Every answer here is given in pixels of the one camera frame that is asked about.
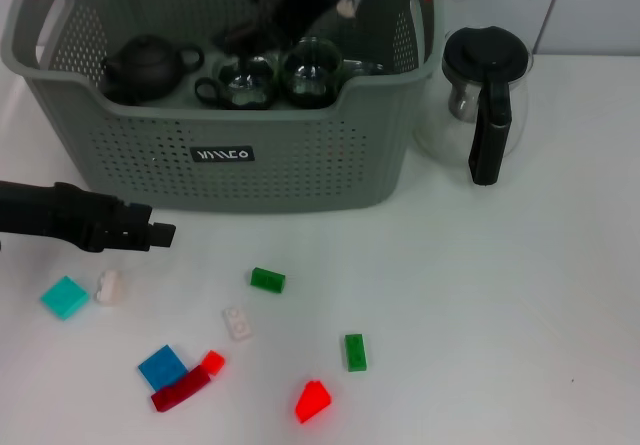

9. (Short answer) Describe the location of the teal toy brick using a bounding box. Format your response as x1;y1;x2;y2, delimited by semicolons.
39;275;91;322

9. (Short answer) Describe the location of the pale pink toy brick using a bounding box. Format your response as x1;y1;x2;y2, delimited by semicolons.
94;269;126;307

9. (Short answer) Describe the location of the glass carafe black lid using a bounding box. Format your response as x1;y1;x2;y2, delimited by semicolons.
412;24;535;187

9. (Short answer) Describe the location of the clear white toy brick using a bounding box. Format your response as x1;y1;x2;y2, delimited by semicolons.
222;304;254;342

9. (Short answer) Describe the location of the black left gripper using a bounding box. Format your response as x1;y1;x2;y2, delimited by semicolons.
0;179;177;255

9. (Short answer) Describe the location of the black clay teapot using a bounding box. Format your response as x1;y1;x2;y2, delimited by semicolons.
101;33;206;101

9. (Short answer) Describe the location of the green toy brick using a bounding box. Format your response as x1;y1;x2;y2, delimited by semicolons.
342;333;370;374
249;267;287;294

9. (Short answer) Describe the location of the small orange-red toy brick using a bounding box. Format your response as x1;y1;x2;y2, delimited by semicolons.
201;349;227;376

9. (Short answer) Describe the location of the dark red long brick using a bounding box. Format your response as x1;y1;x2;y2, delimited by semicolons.
150;366;210;412

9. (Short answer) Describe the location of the blue toy brick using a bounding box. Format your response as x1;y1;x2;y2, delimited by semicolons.
138;344;187;389

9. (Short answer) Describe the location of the red sloped toy brick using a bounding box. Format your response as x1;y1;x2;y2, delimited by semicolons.
294;380;333;424

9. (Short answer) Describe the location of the grey perforated storage bin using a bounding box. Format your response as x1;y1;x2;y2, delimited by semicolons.
0;0;446;215

